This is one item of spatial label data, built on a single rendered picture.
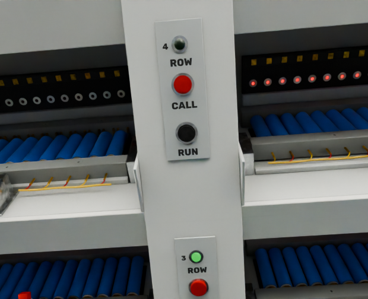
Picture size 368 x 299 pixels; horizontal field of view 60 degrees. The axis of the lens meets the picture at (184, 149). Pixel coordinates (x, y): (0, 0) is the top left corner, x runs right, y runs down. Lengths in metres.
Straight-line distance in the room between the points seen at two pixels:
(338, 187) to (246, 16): 0.19
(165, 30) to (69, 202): 0.20
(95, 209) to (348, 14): 0.30
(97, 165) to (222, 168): 0.14
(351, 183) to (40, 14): 0.33
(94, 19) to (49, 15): 0.04
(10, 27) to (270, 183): 0.29
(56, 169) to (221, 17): 0.23
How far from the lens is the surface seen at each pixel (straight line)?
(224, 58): 0.29
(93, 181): 0.37
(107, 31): 0.31
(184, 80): 0.28
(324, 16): 0.32
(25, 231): 0.37
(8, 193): 0.39
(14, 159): 0.43
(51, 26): 0.32
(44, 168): 0.38
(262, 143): 0.37
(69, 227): 0.35
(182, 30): 0.29
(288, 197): 0.33
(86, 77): 0.47
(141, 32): 0.29
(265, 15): 0.31
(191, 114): 0.29
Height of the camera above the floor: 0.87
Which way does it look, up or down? 12 degrees down
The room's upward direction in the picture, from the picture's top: 5 degrees counter-clockwise
